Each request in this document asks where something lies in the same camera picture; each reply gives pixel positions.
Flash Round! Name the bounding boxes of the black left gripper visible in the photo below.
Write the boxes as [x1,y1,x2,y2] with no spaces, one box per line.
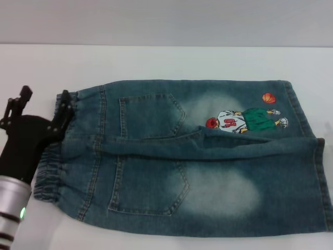
[0,85,74,183]

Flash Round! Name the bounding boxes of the blue denim shorts with cartoon print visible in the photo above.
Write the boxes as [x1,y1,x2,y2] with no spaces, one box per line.
[32,79,333,232]

